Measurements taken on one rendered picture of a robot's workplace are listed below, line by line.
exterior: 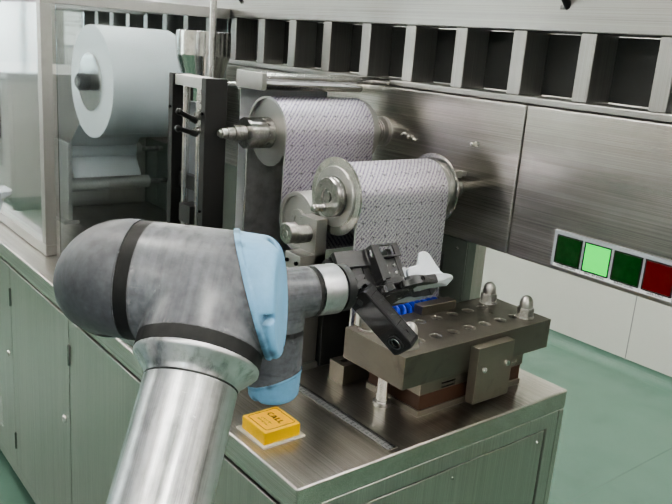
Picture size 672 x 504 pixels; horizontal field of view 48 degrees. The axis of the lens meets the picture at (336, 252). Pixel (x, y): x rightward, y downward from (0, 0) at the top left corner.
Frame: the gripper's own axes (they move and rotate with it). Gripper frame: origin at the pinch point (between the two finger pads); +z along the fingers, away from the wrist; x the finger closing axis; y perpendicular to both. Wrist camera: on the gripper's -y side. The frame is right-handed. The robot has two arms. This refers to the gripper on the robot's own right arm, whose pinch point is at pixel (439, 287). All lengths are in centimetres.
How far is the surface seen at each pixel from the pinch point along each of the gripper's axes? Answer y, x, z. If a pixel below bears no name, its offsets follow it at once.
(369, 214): 19.9, 12.3, 1.7
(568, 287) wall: 46, 172, 259
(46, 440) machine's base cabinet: 16, 139, -31
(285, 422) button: -12.1, 22.2, -22.0
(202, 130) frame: 50, 30, -17
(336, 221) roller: 21.2, 17.2, -2.3
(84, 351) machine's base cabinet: 26, 91, -30
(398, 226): 18.0, 14.5, 9.5
